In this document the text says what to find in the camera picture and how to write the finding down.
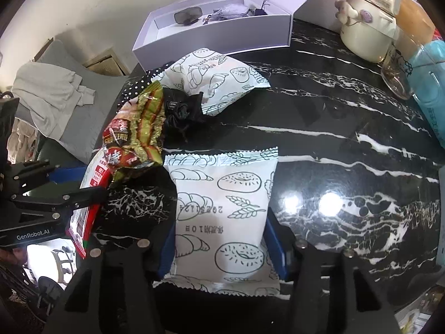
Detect light grey sweatshirt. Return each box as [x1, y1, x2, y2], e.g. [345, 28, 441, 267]
[10, 61, 96, 138]

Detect cream kettle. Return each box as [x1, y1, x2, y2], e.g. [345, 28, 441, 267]
[334, 0, 402, 64]

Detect clear glass cup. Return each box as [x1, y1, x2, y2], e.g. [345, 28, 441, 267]
[380, 42, 418, 101]

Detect lavender gift box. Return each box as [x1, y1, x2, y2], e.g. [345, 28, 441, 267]
[131, 0, 360, 71]

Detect light blue plastic bag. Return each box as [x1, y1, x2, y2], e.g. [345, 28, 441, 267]
[407, 40, 445, 147]

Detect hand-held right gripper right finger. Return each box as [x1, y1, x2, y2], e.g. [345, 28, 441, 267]
[266, 207, 400, 334]

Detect black pouch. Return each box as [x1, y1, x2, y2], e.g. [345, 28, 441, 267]
[162, 87, 207, 141]

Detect red and white packet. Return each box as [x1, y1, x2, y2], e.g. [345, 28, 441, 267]
[66, 146, 112, 260]

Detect grey cushioned chair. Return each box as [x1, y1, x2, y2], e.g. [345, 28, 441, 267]
[14, 38, 129, 164]

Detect white bread-print snack packet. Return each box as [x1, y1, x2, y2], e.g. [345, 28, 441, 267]
[153, 146, 282, 298]
[162, 47, 272, 117]

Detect dark oval object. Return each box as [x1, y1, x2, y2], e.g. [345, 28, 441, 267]
[173, 7, 203, 26]

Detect lavender fabric pouch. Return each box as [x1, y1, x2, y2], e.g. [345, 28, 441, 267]
[209, 3, 251, 21]

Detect brown cardboard box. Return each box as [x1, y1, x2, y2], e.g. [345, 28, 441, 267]
[393, 0, 437, 56]

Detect black polka-dot cloth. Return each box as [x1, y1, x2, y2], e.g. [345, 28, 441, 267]
[120, 61, 174, 108]

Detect wooden board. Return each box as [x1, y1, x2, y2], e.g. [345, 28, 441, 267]
[83, 47, 127, 77]

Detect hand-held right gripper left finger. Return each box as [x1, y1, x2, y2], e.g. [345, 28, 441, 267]
[43, 214, 178, 334]

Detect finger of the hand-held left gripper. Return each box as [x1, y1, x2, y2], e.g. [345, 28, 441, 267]
[7, 186, 108, 221]
[0, 160, 87, 195]

